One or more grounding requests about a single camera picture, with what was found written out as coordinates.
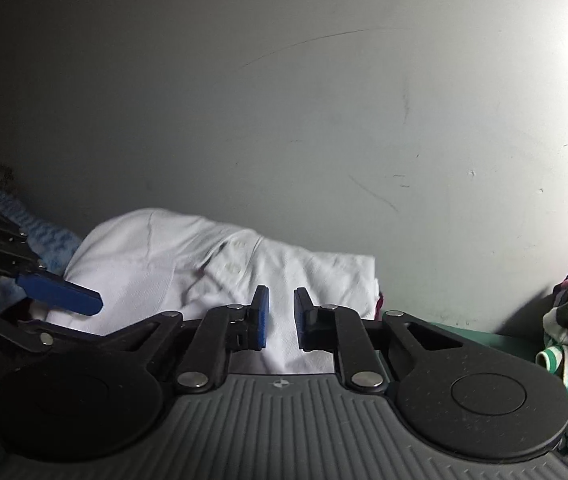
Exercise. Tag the bright green white striped garment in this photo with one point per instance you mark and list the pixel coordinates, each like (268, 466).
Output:
(556, 360)

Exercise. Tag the dark red sweater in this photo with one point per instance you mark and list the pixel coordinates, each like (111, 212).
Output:
(379, 307)

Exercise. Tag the white polo shirt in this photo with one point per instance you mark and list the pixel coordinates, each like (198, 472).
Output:
(164, 260)

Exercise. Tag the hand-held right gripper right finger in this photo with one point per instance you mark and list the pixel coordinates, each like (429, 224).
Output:
(300, 317)

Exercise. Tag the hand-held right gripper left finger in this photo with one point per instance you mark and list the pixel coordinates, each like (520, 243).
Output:
(262, 317)

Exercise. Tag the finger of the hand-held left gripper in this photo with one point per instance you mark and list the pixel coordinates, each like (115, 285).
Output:
(24, 342)
(59, 294)

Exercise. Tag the blue patterned cloth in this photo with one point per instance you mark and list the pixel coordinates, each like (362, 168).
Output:
(49, 240)

